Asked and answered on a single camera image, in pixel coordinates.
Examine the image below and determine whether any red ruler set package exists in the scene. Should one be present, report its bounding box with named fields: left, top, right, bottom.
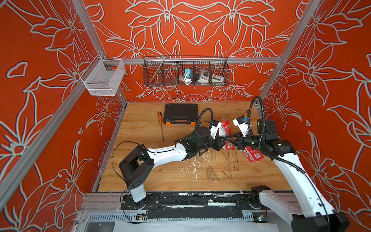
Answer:
left=219, top=119, right=235, bottom=151
left=243, top=147, right=264, bottom=162

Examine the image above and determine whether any white dotted cube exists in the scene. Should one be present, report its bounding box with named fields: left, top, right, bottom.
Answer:
left=211, top=74, right=224, bottom=85

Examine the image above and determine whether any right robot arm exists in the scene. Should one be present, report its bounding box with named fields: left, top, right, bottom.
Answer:
left=222, top=96, right=350, bottom=232

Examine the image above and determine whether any clear straight ruler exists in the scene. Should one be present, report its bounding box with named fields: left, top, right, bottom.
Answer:
left=232, top=149, right=240, bottom=171

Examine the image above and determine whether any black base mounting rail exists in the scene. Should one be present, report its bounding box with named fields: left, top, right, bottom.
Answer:
left=120, top=191, right=269, bottom=223

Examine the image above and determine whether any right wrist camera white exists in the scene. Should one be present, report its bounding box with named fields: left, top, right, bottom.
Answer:
left=232, top=114, right=251, bottom=137

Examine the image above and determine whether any clear protractor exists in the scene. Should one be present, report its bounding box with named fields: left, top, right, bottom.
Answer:
left=206, top=165, right=219, bottom=182

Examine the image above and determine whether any black wire wall basket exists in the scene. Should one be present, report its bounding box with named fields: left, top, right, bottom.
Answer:
left=143, top=55, right=230, bottom=87

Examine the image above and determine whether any blue white small box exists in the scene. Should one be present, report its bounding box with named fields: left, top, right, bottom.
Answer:
left=184, top=69, right=193, bottom=80

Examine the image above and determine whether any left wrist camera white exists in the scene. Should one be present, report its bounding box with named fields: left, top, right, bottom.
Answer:
left=210, top=120, right=222, bottom=139

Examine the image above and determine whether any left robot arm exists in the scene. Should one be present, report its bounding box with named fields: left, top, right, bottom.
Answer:
left=118, top=127, right=226, bottom=203

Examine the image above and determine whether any clear plastic wall bin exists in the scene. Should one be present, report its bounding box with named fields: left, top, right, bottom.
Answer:
left=80, top=56, right=126, bottom=96

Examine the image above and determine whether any black orange tool case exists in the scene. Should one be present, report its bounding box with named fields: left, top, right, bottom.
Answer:
left=163, top=103, right=199, bottom=126

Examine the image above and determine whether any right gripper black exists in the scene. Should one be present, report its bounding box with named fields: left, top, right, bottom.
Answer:
left=225, top=130, right=265, bottom=151

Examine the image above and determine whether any orange handled screwdriver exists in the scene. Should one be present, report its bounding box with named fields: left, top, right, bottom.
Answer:
left=157, top=112, right=164, bottom=141

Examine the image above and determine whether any white timer device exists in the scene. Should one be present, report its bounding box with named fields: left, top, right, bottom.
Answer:
left=196, top=69, right=210, bottom=84

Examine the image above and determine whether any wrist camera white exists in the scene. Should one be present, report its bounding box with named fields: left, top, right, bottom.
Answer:
left=232, top=114, right=251, bottom=137
left=210, top=120, right=222, bottom=139

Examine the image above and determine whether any clear triangle ruler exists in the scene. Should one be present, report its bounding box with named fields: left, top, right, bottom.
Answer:
left=220, top=150, right=231, bottom=164

